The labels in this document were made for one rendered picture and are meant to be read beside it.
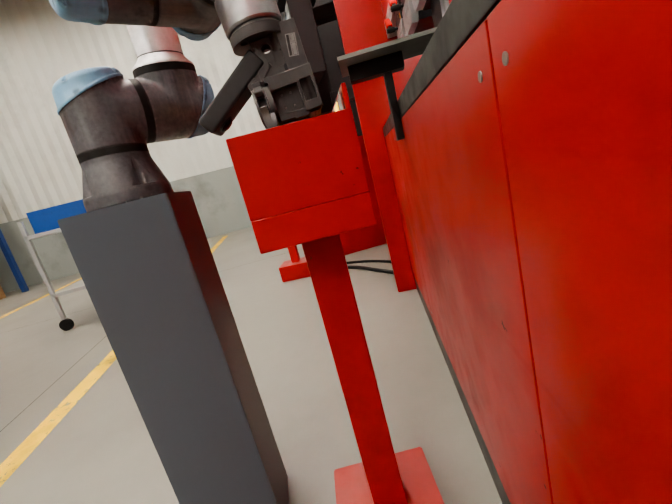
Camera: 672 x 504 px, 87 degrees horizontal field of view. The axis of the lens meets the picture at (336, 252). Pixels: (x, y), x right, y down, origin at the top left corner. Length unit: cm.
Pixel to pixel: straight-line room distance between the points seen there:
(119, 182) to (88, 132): 9
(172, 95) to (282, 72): 34
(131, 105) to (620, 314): 73
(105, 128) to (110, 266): 23
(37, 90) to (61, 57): 75
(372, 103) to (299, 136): 147
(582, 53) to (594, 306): 14
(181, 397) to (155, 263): 26
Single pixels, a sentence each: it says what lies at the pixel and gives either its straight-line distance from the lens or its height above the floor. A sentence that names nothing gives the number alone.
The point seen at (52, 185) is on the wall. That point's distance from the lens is 889.
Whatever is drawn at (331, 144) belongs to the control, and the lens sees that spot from 47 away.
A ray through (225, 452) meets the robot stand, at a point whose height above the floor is 26.
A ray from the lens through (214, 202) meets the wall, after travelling 793.
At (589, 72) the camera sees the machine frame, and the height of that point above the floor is 76.
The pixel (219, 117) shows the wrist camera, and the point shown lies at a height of 84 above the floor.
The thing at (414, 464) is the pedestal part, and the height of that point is 12.
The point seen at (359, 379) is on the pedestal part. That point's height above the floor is 40.
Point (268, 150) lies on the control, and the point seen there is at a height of 78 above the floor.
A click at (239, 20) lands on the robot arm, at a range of 52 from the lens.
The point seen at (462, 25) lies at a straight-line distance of 42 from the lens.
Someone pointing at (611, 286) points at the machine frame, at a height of 64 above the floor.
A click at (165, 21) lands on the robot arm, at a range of 62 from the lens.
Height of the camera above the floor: 74
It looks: 13 degrees down
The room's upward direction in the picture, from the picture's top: 14 degrees counter-clockwise
